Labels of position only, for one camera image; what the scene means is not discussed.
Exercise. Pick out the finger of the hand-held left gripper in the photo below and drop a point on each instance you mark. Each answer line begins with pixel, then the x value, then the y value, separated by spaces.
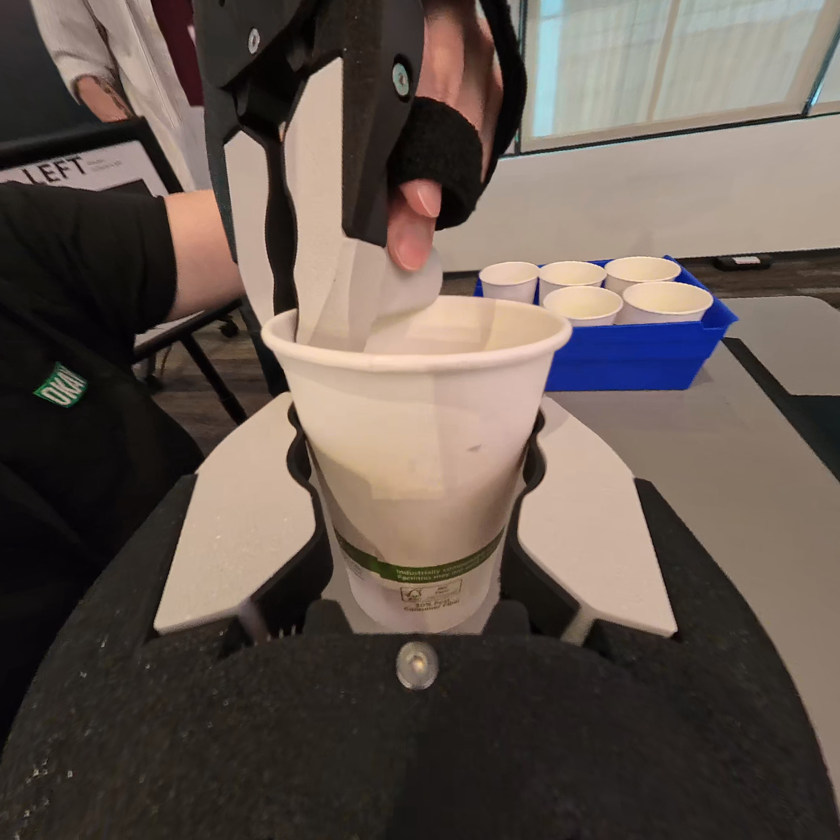
pixel 318 210
pixel 253 210

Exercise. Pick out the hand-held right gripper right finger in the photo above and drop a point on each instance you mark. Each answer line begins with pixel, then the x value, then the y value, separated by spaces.
pixel 604 544

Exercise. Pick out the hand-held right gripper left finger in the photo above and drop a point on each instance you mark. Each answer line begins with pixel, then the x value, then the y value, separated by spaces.
pixel 216 538

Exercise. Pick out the blue plastic bin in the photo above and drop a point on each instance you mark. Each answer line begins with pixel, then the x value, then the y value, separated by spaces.
pixel 623 361

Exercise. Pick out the another person's forearm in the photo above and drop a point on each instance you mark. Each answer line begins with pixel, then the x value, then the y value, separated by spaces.
pixel 105 98

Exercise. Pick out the person's left forearm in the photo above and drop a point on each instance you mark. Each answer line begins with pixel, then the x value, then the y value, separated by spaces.
pixel 203 256

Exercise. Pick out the person's left hand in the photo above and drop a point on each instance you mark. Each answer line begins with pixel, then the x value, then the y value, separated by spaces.
pixel 459 52

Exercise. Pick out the black floor device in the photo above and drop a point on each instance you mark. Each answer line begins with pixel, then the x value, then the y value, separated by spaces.
pixel 741 262

